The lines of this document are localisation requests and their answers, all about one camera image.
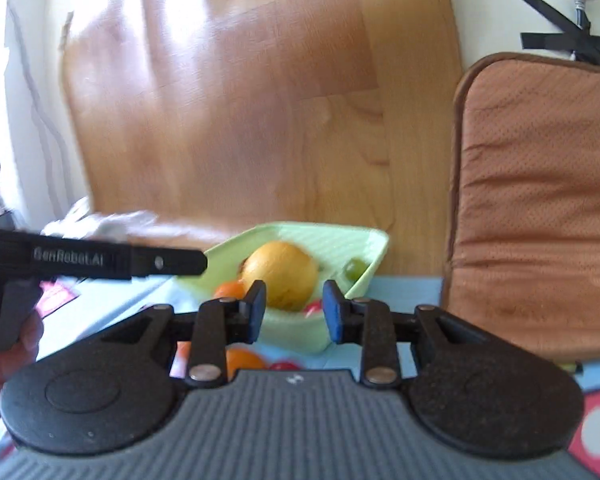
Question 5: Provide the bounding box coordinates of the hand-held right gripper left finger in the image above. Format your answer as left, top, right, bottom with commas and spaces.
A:
100, 280, 267, 388

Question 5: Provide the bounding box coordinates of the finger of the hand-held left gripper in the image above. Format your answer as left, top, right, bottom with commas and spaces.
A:
131, 246, 209, 279

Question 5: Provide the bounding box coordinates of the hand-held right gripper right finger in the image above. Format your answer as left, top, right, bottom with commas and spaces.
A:
323, 280, 496, 387

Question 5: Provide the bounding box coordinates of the light green plastic basket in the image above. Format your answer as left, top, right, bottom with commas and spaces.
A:
172, 222, 390, 356

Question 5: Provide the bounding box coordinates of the orange tangerine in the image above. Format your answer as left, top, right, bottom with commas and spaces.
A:
225, 347, 268, 377

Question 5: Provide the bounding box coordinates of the large yellow citrus fruit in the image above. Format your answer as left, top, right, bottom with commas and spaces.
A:
242, 241, 319, 311

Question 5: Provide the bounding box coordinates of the person's left hand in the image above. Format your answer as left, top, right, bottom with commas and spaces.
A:
0, 316, 46, 418

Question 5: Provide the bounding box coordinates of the clear plastic bag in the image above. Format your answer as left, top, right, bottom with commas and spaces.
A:
42, 200, 159, 242

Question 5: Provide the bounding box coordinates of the cartoon pig printed blanket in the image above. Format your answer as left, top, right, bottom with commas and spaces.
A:
0, 274, 600, 480

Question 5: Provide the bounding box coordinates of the wood pattern vinyl sheet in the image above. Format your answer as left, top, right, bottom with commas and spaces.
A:
60, 0, 463, 251

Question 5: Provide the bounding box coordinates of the brown seat cushion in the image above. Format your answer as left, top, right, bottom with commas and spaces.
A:
441, 52, 600, 363

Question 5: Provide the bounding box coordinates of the black tape strip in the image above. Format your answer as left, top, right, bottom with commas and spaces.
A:
520, 32, 600, 55
521, 0, 600, 70

